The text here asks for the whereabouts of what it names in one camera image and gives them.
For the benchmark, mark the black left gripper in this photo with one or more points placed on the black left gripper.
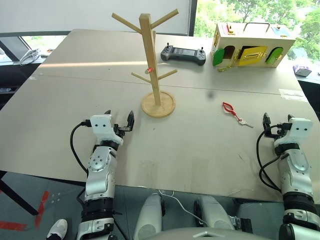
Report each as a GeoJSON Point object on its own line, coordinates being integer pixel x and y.
{"type": "Point", "coordinates": [121, 130]}

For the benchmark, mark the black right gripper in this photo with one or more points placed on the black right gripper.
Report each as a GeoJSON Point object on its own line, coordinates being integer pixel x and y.
{"type": "Point", "coordinates": [273, 131]}

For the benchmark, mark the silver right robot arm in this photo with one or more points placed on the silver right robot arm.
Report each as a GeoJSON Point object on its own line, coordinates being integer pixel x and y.
{"type": "Point", "coordinates": [297, 175]}

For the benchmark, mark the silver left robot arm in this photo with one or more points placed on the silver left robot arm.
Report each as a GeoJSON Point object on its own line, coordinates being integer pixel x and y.
{"type": "Point", "coordinates": [100, 172]}

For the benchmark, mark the purple and white object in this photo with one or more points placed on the purple and white object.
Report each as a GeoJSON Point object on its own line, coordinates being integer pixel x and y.
{"type": "Point", "coordinates": [303, 70]}

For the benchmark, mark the small red tag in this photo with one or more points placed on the small red tag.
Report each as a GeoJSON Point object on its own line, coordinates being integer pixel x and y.
{"type": "Point", "coordinates": [150, 70]}

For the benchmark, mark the wooden tree-shaped peg stand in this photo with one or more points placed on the wooden tree-shaped peg stand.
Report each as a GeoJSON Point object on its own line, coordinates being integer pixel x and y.
{"type": "Point", "coordinates": [150, 55]}

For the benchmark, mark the wooden busy box with locks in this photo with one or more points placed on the wooden busy box with locks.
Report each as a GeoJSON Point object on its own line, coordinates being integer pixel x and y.
{"type": "Point", "coordinates": [252, 42]}

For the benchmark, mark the grey handheld remote controller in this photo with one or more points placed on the grey handheld remote controller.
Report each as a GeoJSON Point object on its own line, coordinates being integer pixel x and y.
{"type": "Point", "coordinates": [182, 55]}

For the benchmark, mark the silver left robot thigh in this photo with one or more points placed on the silver left robot thigh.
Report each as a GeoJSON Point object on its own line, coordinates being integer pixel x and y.
{"type": "Point", "coordinates": [148, 217]}

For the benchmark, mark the silver robot thigh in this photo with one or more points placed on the silver robot thigh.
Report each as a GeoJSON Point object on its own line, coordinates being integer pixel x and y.
{"type": "Point", "coordinates": [213, 212]}
{"type": "Point", "coordinates": [148, 217]}

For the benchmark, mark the silver right robot thigh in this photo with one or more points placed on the silver right robot thigh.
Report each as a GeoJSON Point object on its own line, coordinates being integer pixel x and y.
{"type": "Point", "coordinates": [213, 212]}

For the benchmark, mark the red floor tape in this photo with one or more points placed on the red floor tape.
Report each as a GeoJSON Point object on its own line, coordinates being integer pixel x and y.
{"type": "Point", "coordinates": [42, 205]}

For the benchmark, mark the white shoe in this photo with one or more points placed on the white shoe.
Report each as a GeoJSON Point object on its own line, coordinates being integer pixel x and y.
{"type": "Point", "coordinates": [58, 228]}

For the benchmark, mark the grey robot torso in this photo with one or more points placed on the grey robot torso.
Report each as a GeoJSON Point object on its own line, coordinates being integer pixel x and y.
{"type": "Point", "coordinates": [200, 234]}

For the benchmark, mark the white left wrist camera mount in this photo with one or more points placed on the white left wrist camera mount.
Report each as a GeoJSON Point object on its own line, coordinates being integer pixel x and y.
{"type": "Point", "coordinates": [103, 128]}

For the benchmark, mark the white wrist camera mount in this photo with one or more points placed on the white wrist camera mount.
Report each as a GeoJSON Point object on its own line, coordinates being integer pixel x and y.
{"type": "Point", "coordinates": [297, 131]}
{"type": "Point", "coordinates": [103, 128]}

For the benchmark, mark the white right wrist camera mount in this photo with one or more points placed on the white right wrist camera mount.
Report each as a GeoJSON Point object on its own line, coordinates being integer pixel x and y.
{"type": "Point", "coordinates": [297, 131]}

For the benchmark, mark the black window frame post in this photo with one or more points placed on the black window frame post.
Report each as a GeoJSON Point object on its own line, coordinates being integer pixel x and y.
{"type": "Point", "coordinates": [192, 17]}

